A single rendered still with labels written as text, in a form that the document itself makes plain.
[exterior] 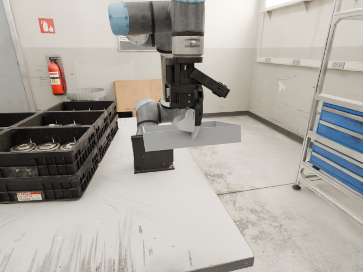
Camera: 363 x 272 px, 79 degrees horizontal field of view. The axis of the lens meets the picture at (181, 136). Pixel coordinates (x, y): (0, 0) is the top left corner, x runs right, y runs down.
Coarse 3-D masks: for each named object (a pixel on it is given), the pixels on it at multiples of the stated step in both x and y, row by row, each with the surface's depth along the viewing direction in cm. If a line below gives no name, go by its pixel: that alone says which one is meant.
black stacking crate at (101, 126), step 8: (88, 112) 136; (96, 112) 137; (32, 120) 124; (40, 120) 131; (48, 120) 136; (56, 120) 137; (64, 120) 137; (72, 120) 137; (80, 120) 138; (88, 120) 138; (104, 120) 133; (96, 128) 117; (104, 128) 131; (96, 136) 117; (96, 144) 115
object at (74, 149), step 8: (16, 128) 106; (24, 128) 107; (32, 128) 107; (40, 128) 107; (48, 128) 108; (56, 128) 108; (88, 136) 101; (80, 144) 92; (0, 152) 82; (8, 152) 82; (16, 152) 82; (24, 152) 82; (32, 152) 82; (40, 152) 82; (48, 152) 82; (56, 152) 82; (64, 152) 83; (72, 152) 84
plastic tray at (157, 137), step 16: (144, 128) 77; (160, 128) 78; (176, 128) 79; (208, 128) 61; (224, 128) 61; (240, 128) 62; (144, 144) 64; (160, 144) 59; (176, 144) 59; (192, 144) 60; (208, 144) 61
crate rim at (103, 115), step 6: (36, 114) 130; (102, 114) 129; (24, 120) 119; (96, 120) 119; (102, 120) 125; (30, 126) 109; (36, 126) 109; (42, 126) 109; (48, 126) 109; (54, 126) 109; (60, 126) 109; (96, 126) 114
